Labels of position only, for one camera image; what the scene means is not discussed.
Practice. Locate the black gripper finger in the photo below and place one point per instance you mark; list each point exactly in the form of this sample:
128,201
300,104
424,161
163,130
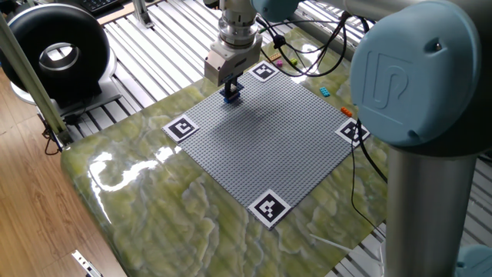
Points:
235,82
228,90

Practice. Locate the silver Schunk gripper body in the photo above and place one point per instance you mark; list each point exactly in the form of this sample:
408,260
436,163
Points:
227,65

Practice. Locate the tan Lego plate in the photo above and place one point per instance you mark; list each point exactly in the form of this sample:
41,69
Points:
275,57

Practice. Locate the silver UR5 robot arm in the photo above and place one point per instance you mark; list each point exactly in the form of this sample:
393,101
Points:
426,211

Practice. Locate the black Lego plate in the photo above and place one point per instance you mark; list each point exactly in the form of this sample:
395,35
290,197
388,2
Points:
241,87

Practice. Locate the blue Lego brick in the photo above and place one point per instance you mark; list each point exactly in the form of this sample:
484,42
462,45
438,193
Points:
232,101

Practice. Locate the small lime green Lego brick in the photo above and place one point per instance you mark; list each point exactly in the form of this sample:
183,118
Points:
293,61

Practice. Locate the grey Lego baseplate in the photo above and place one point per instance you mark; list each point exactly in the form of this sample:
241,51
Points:
269,154

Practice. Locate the cyan Lego plate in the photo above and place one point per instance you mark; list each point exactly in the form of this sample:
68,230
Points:
324,91

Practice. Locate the orange Lego brick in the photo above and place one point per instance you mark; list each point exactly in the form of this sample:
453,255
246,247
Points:
346,111

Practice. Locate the black white fiducial marker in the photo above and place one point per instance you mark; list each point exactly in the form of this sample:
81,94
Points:
180,128
346,132
263,71
269,208

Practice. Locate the black keyboard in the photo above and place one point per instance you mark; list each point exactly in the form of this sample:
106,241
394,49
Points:
98,4

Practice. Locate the green marble pattern mat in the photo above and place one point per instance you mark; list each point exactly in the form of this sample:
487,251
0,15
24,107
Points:
173,231

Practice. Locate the upright aluminium bracket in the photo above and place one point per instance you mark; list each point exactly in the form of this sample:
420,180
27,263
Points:
142,13

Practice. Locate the slanted aluminium profile post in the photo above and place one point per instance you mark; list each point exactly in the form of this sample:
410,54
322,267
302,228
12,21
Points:
30,81

